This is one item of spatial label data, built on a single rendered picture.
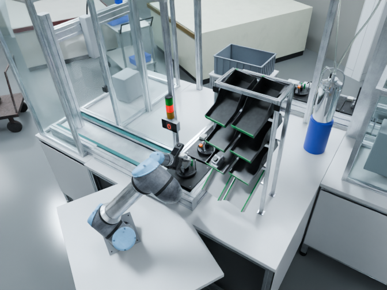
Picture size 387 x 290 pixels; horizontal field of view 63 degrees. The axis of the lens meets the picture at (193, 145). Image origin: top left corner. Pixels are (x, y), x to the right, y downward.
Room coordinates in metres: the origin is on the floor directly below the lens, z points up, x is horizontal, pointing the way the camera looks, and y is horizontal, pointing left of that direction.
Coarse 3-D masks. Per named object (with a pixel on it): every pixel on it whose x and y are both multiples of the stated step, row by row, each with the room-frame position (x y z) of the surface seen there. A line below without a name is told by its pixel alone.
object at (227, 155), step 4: (236, 140) 1.40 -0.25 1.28; (232, 144) 1.38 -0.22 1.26; (216, 148) 1.36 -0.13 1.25; (228, 148) 1.36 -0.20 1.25; (216, 152) 1.36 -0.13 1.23; (220, 152) 1.35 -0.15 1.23; (228, 152) 1.34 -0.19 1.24; (212, 156) 1.34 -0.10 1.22; (220, 156) 1.33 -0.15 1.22; (224, 156) 1.32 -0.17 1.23; (228, 156) 1.32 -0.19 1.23; (232, 156) 1.31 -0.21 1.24; (236, 156) 1.29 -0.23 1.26; (208, 160) 1.32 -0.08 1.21; (224, 160) 1.30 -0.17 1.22; (228, 160) 1.29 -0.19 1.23; (232, 160) 1.27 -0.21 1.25; (208, 164) 1.29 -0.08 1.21; (224, 164) 1.28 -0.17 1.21; (228, 164) 1.27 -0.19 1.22; (220, 168) 1.26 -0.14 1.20; (224, 168) 1.25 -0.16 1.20; (228, 168) 1.24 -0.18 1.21; (220, 172) 1.23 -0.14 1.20; (224, 172) 1.22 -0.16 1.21
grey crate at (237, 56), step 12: (228, 48) 3.79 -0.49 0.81; (240, 48) 3.76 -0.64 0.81; (252, 48) 3.66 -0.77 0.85; (216, 60) 3.49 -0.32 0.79; (228, 60) 3.40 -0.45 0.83; (240, 60) 3.75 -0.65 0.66; (252, 60) 3.66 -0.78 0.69; (264, 60) 3.56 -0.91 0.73; (216, 72) 3.49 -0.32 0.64; (264, 72) 3.23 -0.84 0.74
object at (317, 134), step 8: (312, 120) 1.76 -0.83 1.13; (312, 128) 1.74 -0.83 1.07; (320, 128) 1.70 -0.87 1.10; (328, 128) 1.70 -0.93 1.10; (312, 136) 1.73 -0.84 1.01; (320, 136) 1.70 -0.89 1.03; (328, 136) 1.72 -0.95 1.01; (304, 144) 1.78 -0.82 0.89; (312, 144) 1.72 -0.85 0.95; (320, 144) 1.70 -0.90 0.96; (312, 152) 1.71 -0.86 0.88; (320, 152) 1.70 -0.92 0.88
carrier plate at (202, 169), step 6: (198, 162) 1.56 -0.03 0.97; (198, 168) 1.50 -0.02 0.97; (204, 168) 1.50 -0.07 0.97; (210, 168) 1.50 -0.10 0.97; (174, 174) 1.46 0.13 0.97; (198, 174) 1.44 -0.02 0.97; (204, 174) 1.44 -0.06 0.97; (180, 180) 1.40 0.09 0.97; (186, 180) 1.40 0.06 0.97; (192, 180) 1.40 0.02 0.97; (198, 180) 1.39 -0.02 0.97; (186, 186) 1.34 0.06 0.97; (192, 186) 1.34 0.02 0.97
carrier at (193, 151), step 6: (204, 138) 1.80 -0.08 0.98; (192, 144) 1.75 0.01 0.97; (198, 144) 1.71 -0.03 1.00; (204, 144) 1.72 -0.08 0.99; (192, 150) 1.69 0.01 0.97; (198, 150) 1.66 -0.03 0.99; (204, 150) 1.65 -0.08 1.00; (210, 150) 1.65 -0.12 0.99; (192, 156) 1.63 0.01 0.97; (198, 156) 1.62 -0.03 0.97; (204, 156) 1.62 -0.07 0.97; (204, 162) 1.56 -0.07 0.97
